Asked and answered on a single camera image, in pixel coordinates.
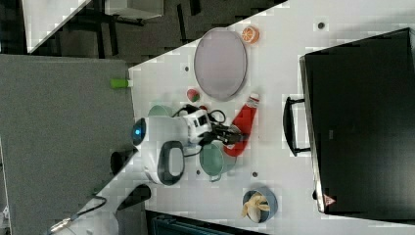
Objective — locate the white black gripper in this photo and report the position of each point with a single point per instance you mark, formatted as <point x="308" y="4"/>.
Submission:
<point x="198" y="124"/>

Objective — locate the red ketchup bottle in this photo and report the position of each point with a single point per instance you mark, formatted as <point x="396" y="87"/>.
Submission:
<point x="244" y="122"/>

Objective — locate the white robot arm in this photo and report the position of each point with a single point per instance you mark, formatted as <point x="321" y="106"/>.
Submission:
<point x="164" y="142"/>

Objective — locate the black toaster oven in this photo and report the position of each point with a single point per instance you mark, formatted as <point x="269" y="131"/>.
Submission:
<point x="359" y="101"/>

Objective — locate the pink strawberry toy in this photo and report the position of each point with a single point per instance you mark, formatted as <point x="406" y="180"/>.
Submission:
<point x="193" y="95"/>

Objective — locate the peeled banana toy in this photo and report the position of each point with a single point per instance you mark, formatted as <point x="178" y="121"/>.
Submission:
<point x="255" y="206"/>

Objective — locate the green oval colander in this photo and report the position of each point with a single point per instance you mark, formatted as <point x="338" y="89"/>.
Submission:
<point x="160" y="110"/>

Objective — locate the blue bowl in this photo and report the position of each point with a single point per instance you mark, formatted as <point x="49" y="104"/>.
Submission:
<point x="270" y="198"/>

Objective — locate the grey round plate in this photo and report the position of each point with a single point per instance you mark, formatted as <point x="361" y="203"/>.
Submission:
<point x="220" y="63"/>

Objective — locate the orange slice toy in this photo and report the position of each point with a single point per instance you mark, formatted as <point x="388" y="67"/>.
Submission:
<point x="250" y="34"/>

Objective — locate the green marker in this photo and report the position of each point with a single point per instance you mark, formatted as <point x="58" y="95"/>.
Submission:
<point x="121" y="83"/>

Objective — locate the green cup with handle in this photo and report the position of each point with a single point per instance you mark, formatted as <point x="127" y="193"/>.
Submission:
<point x="214" y="161"/>

